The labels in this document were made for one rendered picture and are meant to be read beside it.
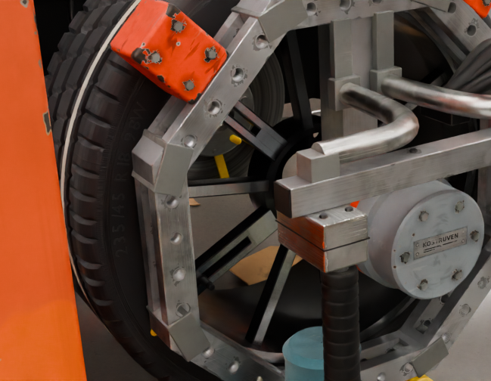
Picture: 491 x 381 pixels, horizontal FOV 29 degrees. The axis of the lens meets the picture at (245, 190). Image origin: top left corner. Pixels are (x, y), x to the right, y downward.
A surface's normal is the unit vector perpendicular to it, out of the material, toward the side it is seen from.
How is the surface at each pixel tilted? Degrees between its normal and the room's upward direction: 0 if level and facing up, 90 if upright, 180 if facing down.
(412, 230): 90
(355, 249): 90
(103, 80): 57
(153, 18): 45
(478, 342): 0
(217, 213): 0
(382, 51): 90
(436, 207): 90
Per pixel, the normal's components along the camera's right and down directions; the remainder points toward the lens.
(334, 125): -0.88, 0.22
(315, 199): 0.47, 0.29
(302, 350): -0.06, -0.93
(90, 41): -0.72, -0.42
